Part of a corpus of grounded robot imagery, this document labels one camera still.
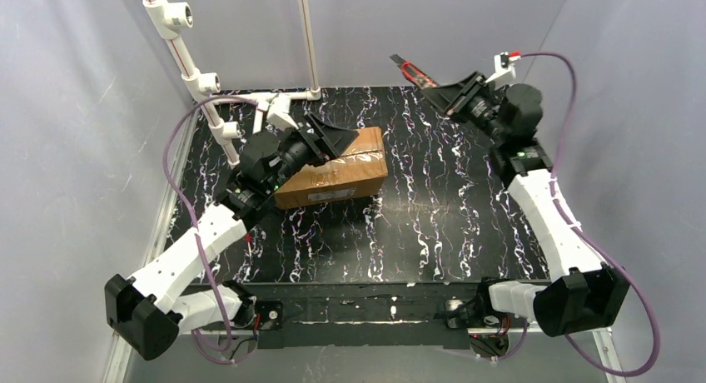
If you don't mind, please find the brown cardboard express box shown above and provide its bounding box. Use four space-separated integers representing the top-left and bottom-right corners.
274 127 388 210

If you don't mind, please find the red black utility knife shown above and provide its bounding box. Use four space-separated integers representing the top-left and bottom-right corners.
390 54 439 89

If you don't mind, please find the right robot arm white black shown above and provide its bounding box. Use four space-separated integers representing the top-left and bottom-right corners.
420 72 629 337

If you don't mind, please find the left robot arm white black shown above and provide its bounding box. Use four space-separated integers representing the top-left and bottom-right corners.
104 113 359 361

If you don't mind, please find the blue red small screwdriver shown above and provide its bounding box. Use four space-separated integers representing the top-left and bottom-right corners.
244 233 256 261

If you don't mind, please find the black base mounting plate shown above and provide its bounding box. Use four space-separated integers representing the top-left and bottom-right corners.
226 279 520 350

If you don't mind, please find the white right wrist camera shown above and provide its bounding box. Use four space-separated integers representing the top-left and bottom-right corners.
485 52 521 87

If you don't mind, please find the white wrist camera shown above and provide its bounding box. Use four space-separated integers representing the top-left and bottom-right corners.
266 94 299 131
485 52 521 87

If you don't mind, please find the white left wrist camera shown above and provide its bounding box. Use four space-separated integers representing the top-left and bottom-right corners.
266 94 299 131

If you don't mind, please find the white pvc pipe frame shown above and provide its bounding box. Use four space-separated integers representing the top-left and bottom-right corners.
135 0 323 167

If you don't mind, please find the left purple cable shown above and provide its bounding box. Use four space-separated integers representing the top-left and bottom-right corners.
162 96 261 366

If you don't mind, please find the purple cable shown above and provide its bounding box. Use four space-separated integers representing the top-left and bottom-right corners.
518 52 662 378
162 96 261 366

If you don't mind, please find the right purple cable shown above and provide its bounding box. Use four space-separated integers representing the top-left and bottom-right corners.
518 52 662 378

